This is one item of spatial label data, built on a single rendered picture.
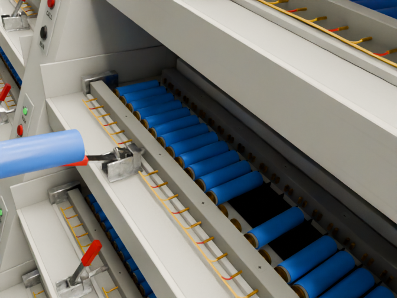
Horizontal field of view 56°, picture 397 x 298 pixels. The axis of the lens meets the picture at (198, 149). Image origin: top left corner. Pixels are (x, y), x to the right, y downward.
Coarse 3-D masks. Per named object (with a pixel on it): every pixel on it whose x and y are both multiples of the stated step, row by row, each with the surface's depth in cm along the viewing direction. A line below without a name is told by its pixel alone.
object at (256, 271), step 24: (96, 96) 50; (120, 120) 45; (144, 144) 42; (168, 168) 39; (192, 192) 37; (192, 216) 37; (216, 216) 34; (192, 240) 34; (216, 240) 34; (240, 240) 33; (240, 264) 32; (264, 264) 31; (264, 288) 30; (288, 288) 30
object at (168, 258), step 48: (144, 48) 55; (48, 96) 51; (96, 144) 44; (288, 144) 42; (96, 192) 42; (144, 192) 39; (336, 192) 38; (144, 240) 34; (336, 240) 37; (192, 288) 31
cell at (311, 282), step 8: (336, 256) 33; (344, 256) 33; (328, 264) 32; (336, 264) 32; (344, 264) 33; (352, 264) 33; (312, 272) 32; (320, 272) 32; (328, 272) 32; (336, 272) 32; (344, 272) 32; (304, 280) 31; (312, 280) 31; (320, 280) 31; (328, 280) 31; (336, 280) 32; (304, 288) 30; (312, 288) 30; (320, 288) 31; (312, 296) 30
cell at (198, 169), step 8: (232, 152) 43; (208, 160) 41; (216, 160) 42; (224, 160) 42; (232, 160) 43; (192, 168) 40; (200, 168) 40; (208, 168) 41; (216, 168) 41; (200, 176) 40
